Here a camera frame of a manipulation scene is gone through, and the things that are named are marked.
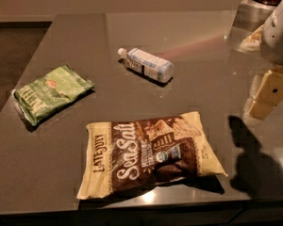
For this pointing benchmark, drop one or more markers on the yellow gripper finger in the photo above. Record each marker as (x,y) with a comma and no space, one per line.
(266,93)

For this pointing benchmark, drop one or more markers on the green jalapeno chip bag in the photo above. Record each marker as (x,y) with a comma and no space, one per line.
(47,95)

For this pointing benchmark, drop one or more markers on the white plastic bottle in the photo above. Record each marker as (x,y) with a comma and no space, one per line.
(153,67)

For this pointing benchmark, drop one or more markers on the brown sea salt chip bag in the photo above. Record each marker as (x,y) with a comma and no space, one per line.
(124,155)

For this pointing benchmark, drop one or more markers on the metal dispenser base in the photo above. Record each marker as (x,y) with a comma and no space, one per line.
(251,14)

